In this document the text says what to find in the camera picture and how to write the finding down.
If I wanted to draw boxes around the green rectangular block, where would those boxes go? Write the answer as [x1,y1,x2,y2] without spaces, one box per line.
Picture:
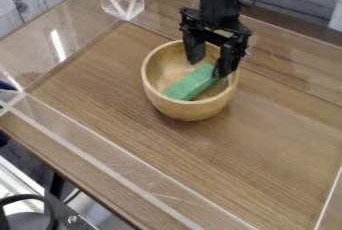
[161,63,219,101]

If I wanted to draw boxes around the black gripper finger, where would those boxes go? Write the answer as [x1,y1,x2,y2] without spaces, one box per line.
[183,31,205,64]
[212,40,247,78]

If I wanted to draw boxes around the black table leg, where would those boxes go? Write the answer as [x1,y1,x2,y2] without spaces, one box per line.
[49,173,65,199]

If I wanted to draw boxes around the black cable loop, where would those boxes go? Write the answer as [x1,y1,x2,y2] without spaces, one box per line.
[0,193,57,230]

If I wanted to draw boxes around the clear acrylic enclosure wall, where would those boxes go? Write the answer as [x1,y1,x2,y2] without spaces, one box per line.
[0,0,342,230]

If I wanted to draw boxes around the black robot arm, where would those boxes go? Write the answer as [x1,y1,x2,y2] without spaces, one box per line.
[179,0,252,78]

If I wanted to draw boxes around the wooden brown bowl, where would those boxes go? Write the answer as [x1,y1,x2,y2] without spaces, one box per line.
[140,40,240,121]

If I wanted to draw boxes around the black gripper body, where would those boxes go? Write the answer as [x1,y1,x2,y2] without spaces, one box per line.
[179,0,252,45]

